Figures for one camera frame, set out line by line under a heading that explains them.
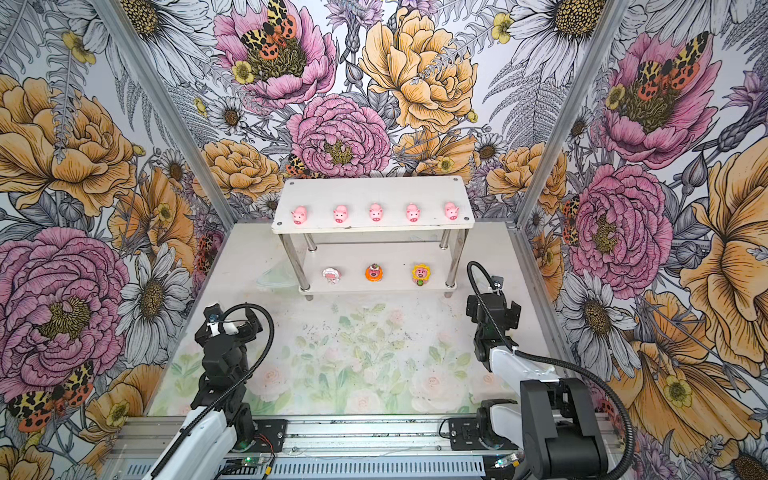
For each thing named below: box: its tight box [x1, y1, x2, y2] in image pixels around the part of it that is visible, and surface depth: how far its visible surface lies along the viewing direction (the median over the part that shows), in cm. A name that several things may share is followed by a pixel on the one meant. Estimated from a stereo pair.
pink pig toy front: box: [406, 202, 421, 223], surface depth 75 cm
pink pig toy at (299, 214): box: [291, 205, 307, 225], surface depth 74 cm
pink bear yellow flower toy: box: [412, 264, 431, 287], surface depth 96 cm
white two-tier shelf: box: [272, 176, 475, 300], surface depth 84 cm
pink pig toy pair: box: [333, 204, 349, 224], surface depth 75 cm
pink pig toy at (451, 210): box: [444, 201, 460, 221], surface depth 75 cm
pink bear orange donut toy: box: [365, 263, 384, 282], surface depth 96 cm
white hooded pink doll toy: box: [322, 267, 342, 285], surface depth 94 cm
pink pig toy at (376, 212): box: [369, 202, 384, 223], surface depth 75 cm
